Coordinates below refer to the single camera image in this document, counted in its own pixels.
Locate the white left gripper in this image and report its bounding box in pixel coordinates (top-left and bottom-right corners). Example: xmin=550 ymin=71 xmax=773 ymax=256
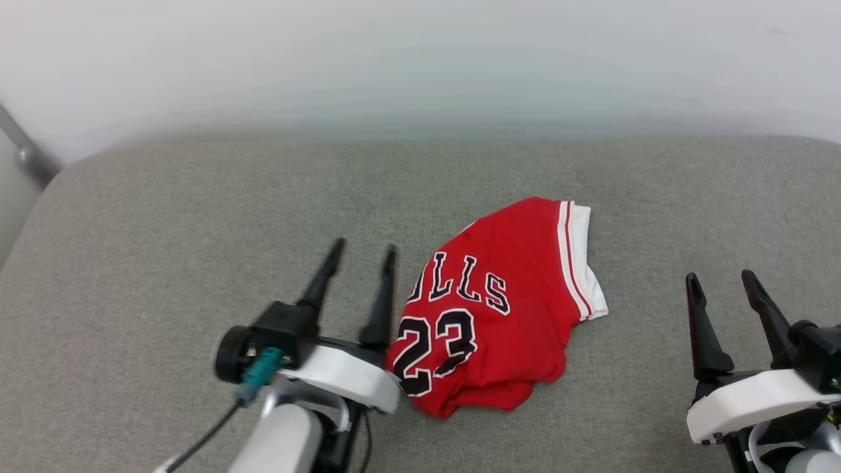
xmin=278 ymin=238 xmax=403 ymax=415

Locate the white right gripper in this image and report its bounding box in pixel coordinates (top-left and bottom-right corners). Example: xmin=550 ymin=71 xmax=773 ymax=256
xmin=685 ymin=269 xmax=841 ymax=445

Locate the red Bulls 23 jersey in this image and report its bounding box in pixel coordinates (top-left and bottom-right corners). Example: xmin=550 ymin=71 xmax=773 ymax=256
xmin=384 ymin=196 xmax=610 ymax=419

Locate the grey metal pole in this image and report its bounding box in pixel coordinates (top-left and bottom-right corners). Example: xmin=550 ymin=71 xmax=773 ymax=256
xmin=0 ymin=102 xmax=62 ymax=189

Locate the teal camera cable connector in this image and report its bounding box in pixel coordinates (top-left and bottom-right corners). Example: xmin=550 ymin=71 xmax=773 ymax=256
xmin=235 ymin=346 xmax=285 ymax=409

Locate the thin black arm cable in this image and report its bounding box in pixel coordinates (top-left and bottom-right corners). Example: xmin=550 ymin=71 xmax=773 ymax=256
xmin=358 ymin=411 xmax=374 ymax=473

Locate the black camera cable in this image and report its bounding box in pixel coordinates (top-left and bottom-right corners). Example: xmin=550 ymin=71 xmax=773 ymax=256
xmin=164 ymin=401 xmax=245 ymax=473

